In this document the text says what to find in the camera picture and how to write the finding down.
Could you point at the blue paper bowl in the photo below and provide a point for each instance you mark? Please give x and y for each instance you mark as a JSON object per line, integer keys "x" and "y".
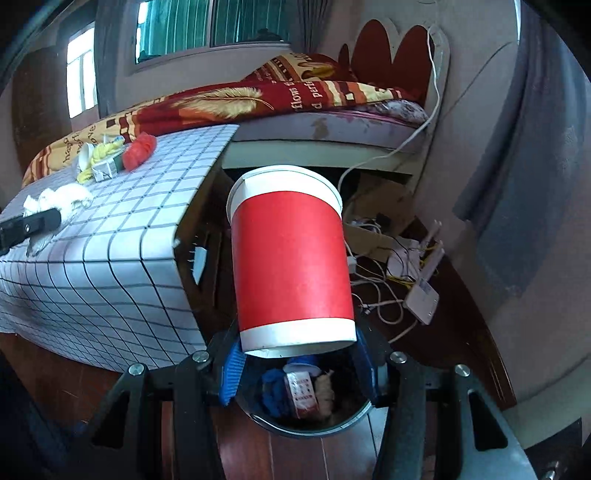
{"x": 302, "y": 368}

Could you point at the white router with antennas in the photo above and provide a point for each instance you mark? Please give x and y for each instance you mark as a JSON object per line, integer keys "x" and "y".
{"x": 422, "y": 300}

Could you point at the white flat device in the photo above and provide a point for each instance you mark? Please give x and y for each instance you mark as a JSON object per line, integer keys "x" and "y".
{"x": 399, "y": 263}

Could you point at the small bright window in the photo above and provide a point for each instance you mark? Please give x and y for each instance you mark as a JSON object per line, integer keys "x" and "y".
{"x": 81, "y": 69}

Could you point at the bed with red patterned blanket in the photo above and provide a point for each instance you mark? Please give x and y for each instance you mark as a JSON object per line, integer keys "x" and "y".
{"x": 207, "y": 104}

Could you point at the white power strip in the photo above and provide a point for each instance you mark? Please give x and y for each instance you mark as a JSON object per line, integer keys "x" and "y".
{"x": 352, "y": 266}

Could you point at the large window with green curtain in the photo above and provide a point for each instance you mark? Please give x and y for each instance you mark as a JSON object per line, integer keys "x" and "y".
{"x": 175, "y": 27}

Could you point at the light blue wrapper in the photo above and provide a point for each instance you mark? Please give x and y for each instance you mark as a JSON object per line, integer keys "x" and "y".
{"x": 60, "y": 198}

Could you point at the floral pillow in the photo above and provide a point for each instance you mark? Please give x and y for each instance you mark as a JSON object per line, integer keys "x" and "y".
{"x": 401, "y": 110}

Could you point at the black plastic bucket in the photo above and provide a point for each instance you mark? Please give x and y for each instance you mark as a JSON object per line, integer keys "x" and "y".
{"x": 344, "y": 392}

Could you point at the white checked tablecloth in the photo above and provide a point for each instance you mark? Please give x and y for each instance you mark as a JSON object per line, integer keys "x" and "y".
{"x": 115, "y": 258}

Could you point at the cardboard box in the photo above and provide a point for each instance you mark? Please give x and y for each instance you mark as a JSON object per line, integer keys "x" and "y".
{"x": 383, "y": 198}

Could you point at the brown paper bag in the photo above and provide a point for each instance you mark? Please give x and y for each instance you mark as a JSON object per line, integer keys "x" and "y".
{"x": 325, "y": 390}

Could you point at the green drink carton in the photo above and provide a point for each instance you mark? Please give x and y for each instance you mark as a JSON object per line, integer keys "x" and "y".
{"x": 108, "y": 170}

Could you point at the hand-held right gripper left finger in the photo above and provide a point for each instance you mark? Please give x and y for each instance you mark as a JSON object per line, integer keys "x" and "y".
{"x": 233, "y": 369}

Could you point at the white paper cup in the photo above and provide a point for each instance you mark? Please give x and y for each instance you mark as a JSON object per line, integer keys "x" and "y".
{"x": 85, "y": 157}

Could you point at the bed with red headboard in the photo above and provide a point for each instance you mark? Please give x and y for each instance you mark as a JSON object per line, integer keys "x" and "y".
{"x": 295, "y": 127}

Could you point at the red paper cup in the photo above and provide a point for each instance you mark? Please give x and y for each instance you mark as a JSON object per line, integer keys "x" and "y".
{"x": 286, "y": 258}

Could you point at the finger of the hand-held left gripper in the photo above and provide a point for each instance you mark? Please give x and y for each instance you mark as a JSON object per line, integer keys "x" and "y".
{"x": 27, "y": 228}

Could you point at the red and white packet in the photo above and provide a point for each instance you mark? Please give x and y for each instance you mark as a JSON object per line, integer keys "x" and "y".
{"x": 302, "y": 394}

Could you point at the blue cloth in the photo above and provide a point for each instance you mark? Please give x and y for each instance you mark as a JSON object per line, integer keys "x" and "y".
{"x": 274, "y": 390}

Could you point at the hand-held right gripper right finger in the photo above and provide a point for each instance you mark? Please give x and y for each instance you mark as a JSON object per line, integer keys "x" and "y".
{"x": 369, "y": 369}

